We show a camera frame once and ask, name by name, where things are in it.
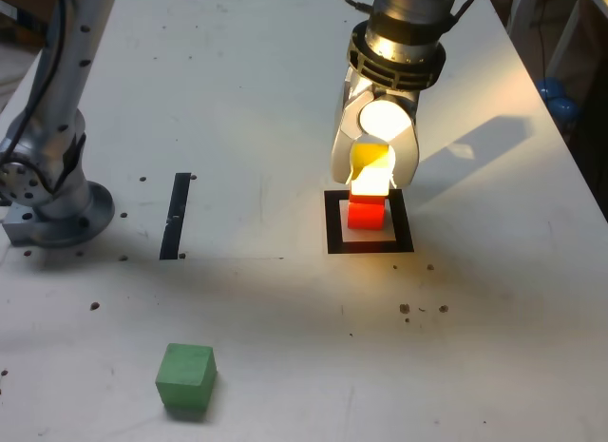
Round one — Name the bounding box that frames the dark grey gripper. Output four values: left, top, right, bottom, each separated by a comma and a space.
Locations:
330, 65, 422, 190

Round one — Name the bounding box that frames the yellow cube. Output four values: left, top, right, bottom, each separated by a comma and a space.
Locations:
349, 142, 393, 199

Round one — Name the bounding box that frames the red cube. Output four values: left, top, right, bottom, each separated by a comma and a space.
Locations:
346, 192, 387, 232

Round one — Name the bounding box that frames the green cube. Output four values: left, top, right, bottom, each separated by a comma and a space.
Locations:
155, 342, 219, 410

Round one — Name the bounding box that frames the black tape square outline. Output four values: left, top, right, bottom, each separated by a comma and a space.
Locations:
323, 188, 415, 256

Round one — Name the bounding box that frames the blue balloon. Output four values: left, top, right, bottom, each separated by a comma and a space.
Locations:
535, 76, 566, 102
545, 97, 580, 130

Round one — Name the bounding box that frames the white metal stand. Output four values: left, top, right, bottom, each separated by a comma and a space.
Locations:
505, 0, 583, 82

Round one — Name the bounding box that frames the black tape strip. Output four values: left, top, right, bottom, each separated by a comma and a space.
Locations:
159, 172, 192, 261

